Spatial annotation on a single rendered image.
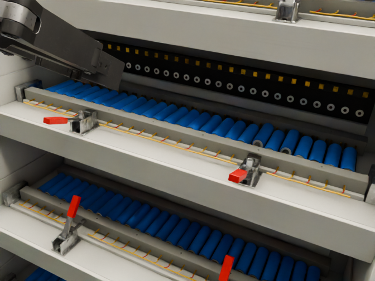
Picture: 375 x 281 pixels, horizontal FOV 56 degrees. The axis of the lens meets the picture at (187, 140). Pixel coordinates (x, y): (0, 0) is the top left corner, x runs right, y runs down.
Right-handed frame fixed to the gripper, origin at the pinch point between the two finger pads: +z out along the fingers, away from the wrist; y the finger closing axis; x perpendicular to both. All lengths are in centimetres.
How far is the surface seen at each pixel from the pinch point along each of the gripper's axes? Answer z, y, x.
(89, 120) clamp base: 16.6, 10.5, 5.8
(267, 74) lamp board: 27.8, -11.7, -8.6
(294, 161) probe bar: 19.4, -19.9, 3.7
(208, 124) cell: 23.7, -5.9, 1.6
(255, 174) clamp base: 16.4, -16.0, 6.5
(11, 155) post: 21.9, 29.6, 16.6
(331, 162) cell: 22.3, -24.1, 2.5
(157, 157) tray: 16.4, -2.4, 8.1
